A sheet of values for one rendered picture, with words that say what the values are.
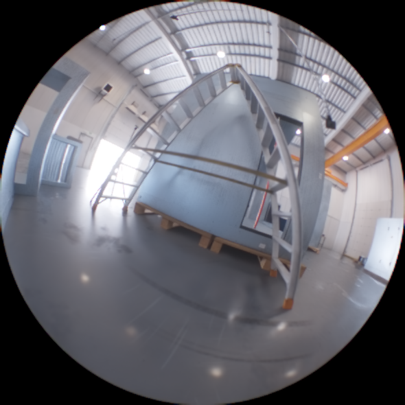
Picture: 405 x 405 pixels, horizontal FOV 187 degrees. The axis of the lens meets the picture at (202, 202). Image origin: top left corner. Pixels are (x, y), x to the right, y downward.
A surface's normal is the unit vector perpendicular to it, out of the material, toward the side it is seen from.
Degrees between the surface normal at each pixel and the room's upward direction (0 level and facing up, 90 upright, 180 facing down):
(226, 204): 90
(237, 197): 90
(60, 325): 0
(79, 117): 90
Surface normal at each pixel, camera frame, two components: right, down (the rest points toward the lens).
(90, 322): 0.32, -0.95
